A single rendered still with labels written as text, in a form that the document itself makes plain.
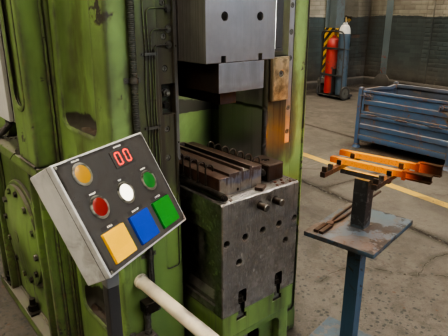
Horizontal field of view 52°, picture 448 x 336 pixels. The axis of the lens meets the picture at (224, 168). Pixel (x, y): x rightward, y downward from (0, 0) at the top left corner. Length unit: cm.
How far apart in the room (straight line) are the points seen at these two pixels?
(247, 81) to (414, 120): 386
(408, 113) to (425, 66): 493
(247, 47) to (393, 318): 170
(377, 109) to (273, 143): 368
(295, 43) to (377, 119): 365
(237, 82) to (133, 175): 52
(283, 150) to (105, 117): 82
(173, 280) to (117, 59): 84
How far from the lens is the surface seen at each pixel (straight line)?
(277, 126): 190
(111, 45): 142
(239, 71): 153
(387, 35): 1074
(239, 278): 170
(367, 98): 556
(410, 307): 280
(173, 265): 176
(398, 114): 538
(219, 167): 164
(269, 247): 175
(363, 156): 203
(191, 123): 204
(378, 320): 264
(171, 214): 126
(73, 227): 107
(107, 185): 114
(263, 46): 159
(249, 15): 154
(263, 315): 190
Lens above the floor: 151
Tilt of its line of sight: 19 degrees down
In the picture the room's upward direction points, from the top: straight up
